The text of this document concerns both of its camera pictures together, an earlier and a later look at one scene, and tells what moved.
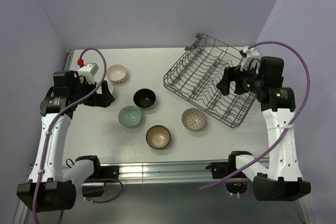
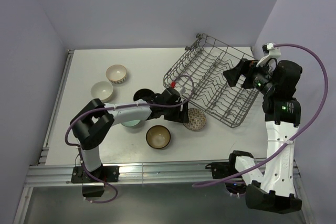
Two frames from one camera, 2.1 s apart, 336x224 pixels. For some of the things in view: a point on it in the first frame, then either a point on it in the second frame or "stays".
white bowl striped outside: (116, 73) stays
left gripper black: (102, 100) to (181, 116)
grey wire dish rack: (196, 74) stays
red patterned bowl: (193, 119) stays
